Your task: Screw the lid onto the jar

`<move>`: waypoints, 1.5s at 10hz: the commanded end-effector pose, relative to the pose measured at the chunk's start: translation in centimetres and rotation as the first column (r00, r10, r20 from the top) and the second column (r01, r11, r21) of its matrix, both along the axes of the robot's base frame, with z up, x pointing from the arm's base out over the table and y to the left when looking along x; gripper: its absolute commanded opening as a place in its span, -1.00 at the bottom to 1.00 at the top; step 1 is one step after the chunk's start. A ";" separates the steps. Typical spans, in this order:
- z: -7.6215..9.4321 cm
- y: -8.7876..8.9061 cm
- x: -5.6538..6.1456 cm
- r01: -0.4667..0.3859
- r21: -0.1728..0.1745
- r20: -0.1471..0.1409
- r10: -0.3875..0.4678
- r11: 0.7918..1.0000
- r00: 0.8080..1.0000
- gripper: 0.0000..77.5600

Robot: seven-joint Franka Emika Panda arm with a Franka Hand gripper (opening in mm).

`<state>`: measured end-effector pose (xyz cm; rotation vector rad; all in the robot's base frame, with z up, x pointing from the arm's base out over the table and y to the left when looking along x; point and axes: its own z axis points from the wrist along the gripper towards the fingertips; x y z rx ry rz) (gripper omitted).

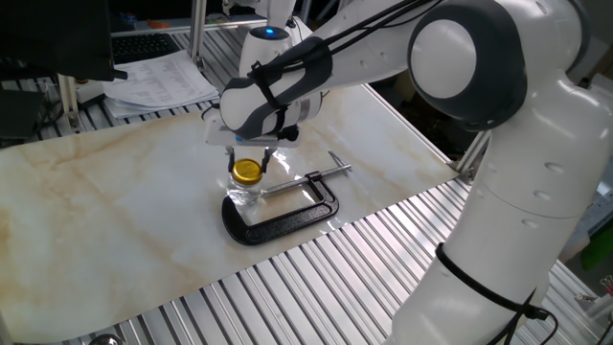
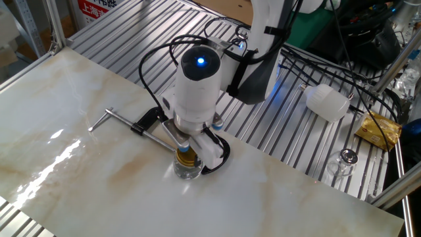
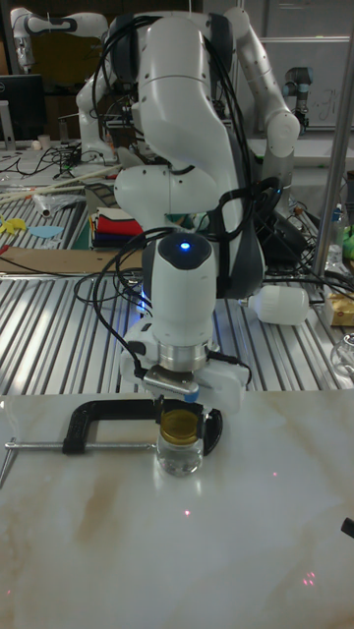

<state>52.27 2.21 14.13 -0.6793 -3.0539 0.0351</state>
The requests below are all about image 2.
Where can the gold metal jar lid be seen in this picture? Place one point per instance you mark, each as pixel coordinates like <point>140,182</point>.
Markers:
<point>185,158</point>

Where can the dark blue object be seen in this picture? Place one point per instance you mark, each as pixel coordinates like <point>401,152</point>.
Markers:
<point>412,135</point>

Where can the grey perforated shelf post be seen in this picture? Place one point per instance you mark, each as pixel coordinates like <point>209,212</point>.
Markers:
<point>29,26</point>

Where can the red white printed sign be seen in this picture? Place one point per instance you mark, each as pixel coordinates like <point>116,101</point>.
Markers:
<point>92,10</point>

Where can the black C-clamp with steel screw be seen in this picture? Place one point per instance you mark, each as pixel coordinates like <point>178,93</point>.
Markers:
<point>148,118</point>

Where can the white foam box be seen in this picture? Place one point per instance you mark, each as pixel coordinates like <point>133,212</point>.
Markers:
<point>8,26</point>

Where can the black equipment bag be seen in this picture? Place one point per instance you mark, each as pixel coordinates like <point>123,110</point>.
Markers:
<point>368,42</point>

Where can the green mat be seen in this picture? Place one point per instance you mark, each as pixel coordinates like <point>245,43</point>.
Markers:
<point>307,29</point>

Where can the brown cardboard sheet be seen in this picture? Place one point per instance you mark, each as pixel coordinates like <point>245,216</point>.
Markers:
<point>227,10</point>

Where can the clear glass jar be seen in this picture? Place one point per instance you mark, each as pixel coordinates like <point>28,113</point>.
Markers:
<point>185,172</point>

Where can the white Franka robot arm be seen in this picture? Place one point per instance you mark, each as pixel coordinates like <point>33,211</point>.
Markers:
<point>197,95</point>

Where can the small glass jar silver lid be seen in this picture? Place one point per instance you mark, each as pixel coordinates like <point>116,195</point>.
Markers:
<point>348,156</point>

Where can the gold foil packet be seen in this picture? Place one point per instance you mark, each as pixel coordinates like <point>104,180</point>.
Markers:
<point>378,131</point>

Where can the aluminium frame post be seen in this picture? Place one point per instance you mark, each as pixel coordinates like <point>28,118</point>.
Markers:
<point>54,23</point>
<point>398,189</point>
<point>394,66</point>

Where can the white LED bulb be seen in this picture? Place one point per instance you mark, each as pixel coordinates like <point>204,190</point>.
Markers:
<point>329,102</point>

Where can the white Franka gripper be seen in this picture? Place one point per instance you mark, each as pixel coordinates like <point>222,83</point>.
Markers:
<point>210,151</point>

